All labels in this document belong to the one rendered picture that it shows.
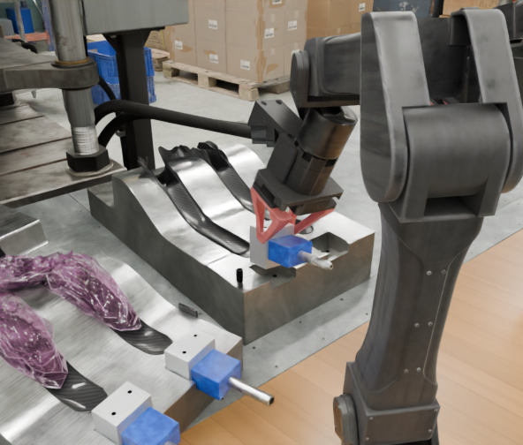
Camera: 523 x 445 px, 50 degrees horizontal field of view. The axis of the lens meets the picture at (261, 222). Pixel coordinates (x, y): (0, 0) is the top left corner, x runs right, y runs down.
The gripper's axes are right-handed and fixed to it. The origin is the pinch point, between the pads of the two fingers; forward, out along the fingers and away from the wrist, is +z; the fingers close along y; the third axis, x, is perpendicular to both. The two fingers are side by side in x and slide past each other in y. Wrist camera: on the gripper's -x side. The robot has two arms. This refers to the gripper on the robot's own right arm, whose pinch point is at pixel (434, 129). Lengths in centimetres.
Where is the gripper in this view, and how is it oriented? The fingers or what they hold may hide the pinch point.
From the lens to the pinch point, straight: 120.1
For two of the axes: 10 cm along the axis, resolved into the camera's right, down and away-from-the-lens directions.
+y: -7.2, 3.2, -6.1
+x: 6.1, 7.2, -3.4
